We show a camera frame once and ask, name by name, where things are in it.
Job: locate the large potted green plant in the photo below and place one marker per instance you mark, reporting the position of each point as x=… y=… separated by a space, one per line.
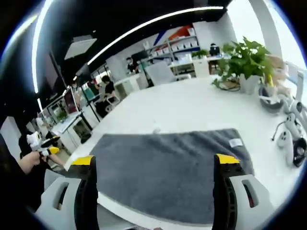
x=244 y=60

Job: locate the white cabinet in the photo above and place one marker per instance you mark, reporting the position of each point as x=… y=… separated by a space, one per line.
x=127 y=85

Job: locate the shelf of white bins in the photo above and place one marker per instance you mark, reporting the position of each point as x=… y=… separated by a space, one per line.
x=182 y=43

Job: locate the green board on stand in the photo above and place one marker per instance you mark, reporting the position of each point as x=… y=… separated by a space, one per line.
x=90 y=91

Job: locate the dark round object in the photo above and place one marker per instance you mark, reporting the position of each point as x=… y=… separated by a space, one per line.
x=86 y=138

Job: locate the grey chair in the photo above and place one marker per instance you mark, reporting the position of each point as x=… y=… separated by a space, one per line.
x=52 y=173

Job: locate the white upright device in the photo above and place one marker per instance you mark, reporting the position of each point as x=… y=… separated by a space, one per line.
x=300 y=83

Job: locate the person's dark clothing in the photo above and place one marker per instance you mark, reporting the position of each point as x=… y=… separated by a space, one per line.
x=14 y=187

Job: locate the small green plant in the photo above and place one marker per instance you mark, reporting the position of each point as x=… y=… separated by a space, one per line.
x=200 y=54

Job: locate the ceiling light strip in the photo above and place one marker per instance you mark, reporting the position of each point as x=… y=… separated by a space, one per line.
x=37 y=48
x=144 y=25

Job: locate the person's left hand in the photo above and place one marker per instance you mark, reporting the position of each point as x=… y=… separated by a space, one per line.
x=31 y=163

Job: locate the brown box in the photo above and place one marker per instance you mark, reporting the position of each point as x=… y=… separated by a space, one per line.
x=278 y=64

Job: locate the grey towel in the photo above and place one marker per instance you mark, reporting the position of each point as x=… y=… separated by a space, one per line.
x=156 y=163

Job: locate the white laptop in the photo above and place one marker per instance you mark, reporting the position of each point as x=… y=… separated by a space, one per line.
x=70 y=101

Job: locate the white office desk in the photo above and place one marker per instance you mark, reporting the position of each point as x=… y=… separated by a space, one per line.
x=200 y=68

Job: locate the black monitor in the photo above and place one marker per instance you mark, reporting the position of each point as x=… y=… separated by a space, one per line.
x=139 y=55

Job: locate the ceiling vent panel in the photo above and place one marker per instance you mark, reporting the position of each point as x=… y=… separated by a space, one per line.
x=80 y=49

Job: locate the white hand controller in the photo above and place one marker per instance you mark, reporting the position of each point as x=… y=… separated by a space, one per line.
x=297 y=107
x=286 y=141

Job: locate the white headset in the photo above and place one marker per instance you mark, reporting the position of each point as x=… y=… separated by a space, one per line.
x=269 y=103

